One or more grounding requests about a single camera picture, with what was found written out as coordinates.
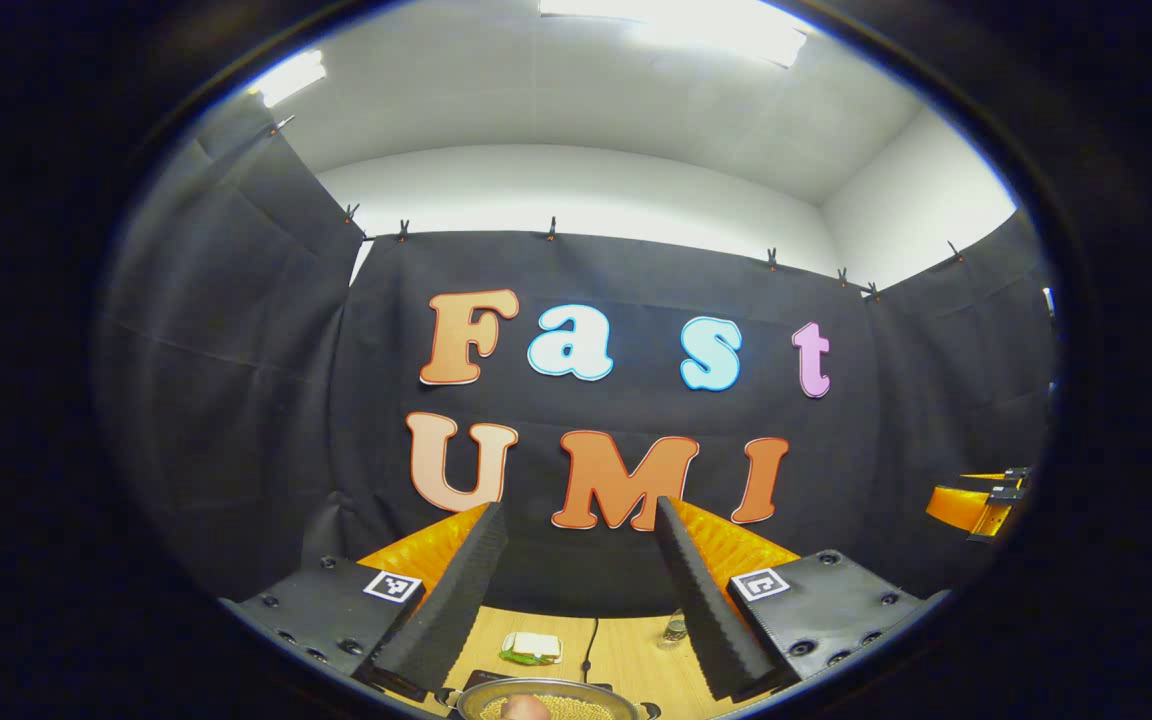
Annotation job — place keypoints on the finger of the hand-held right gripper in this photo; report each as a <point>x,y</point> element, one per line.
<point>956,507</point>

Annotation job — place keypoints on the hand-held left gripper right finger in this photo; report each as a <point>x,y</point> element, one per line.
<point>706,600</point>

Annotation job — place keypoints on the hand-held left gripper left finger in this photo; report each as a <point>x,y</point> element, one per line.
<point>461,600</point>

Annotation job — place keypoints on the black induction cooktop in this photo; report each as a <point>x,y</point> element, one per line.
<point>481,677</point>

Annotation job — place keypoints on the heap of soybeans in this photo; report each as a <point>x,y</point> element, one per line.
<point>576,708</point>

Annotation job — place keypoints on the clear plastic water bottle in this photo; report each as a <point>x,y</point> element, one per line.
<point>676,630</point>

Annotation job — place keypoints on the sandwich with lettuce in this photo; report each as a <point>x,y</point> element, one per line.
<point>533,645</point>

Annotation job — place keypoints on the row of small backdrop clips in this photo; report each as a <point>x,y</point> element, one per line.
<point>552,230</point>

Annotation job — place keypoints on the long ceiling light panel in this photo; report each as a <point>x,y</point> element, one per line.
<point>696,25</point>

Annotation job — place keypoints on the small ceiling light panel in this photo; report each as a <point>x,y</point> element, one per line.
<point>291,78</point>

